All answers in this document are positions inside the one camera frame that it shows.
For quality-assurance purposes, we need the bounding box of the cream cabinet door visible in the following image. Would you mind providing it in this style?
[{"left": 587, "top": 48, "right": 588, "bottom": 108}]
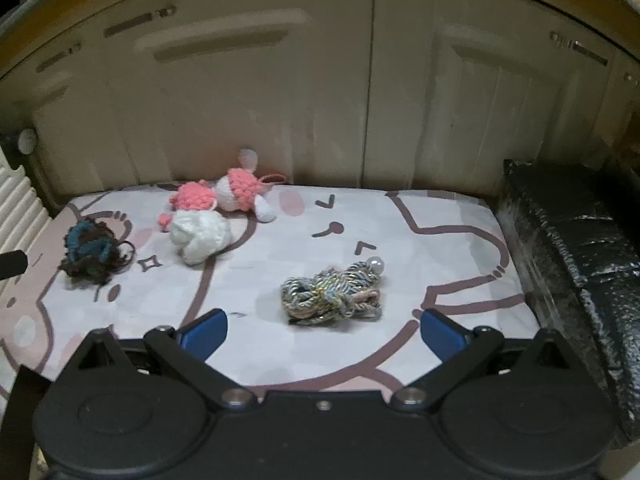
[
  {"left": 0, "top": 10, "right": 142, "bottom": 197},
  {"left": 81, "top": 0, "right": 377, "bottom": 192},
  {"left": 594, "top": 49, "right": 640, "bottom": 162},
  {"left": 366, "top": 0, "right": 622, "bottom": 197}
]

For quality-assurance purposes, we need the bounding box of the pink white crochet bunny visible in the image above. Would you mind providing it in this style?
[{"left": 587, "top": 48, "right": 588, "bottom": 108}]
[{"left": 214, "top": 148, "right": 292, "bottom": 224}]

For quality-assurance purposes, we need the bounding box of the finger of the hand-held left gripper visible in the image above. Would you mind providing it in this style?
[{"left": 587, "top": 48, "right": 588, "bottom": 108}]
[{"left": 0, "top": 249, "right": 30, "bottom": 280}]

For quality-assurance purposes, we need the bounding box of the white yarn ball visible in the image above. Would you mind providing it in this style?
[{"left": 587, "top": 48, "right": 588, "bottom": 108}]
[{"left": 168, "top": 207, "right": 233, "bottom": 267}]

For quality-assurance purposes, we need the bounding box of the blue brown crochet scrunchie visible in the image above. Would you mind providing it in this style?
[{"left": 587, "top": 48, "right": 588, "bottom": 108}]
[{"left": 58, "top": 214, "right": 137, "bottom": 289}]

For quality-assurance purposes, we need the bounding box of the cartoon bear printed blanket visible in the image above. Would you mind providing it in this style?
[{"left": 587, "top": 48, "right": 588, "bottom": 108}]
[{"left": 0, "top": 181, "right": 544, "bottom": 411}]

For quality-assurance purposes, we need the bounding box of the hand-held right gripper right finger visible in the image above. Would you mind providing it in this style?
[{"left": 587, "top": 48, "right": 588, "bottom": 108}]
[{"left": 389, "top": 308, "right": 584, "bottom": 411}]

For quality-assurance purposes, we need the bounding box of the grey braided rope knot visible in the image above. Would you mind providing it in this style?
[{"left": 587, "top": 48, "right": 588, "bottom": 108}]
[{"left": 280, "top": 256, "right": 386, "bottom": 327}]

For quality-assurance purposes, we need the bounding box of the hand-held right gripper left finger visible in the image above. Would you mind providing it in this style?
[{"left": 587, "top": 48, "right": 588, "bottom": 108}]
[{"left": 64, "top": 308, "right": 259, "bottom": 411}]

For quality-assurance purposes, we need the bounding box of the black plastic-wrapped case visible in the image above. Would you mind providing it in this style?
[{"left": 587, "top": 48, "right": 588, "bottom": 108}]
[{"left": 494, "top": 158, "right": 640, "bottom": 442}]

